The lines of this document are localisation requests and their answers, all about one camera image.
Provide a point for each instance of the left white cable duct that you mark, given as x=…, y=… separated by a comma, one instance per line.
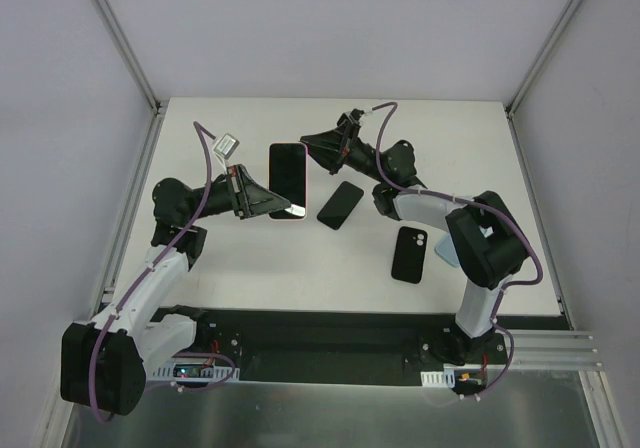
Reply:
x=193, y=372

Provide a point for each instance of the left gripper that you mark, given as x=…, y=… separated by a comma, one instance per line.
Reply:
x=238, y=191

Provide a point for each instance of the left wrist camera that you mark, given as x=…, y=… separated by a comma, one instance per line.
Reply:
x=225, y=146

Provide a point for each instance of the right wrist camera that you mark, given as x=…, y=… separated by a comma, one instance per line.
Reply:
x=354, y=117

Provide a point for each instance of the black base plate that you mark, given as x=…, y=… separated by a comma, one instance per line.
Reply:
x=376, y=349

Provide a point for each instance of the black phone case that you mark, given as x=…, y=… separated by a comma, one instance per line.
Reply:
x=409, y=255

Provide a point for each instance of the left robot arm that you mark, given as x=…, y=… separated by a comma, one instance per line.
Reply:
x=106, y=361

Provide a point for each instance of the aluminium frame rail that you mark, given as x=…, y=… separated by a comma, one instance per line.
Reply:
x=555, y=350

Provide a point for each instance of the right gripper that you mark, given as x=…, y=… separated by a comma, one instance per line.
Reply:
x=345, y=141

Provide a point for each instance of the right white cable duct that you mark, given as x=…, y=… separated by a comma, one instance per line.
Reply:
x=438, y=379

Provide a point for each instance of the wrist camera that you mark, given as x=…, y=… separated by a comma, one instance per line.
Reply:
x=354, y=117
x=225, y=146

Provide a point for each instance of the white cable duct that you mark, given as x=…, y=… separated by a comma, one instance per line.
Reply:
x=438, y=379
x=193, y=372

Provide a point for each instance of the pink phone case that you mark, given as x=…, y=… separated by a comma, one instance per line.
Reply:
x=287, y=177

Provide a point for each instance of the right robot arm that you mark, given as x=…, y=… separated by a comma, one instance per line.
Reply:
x=486, y=239

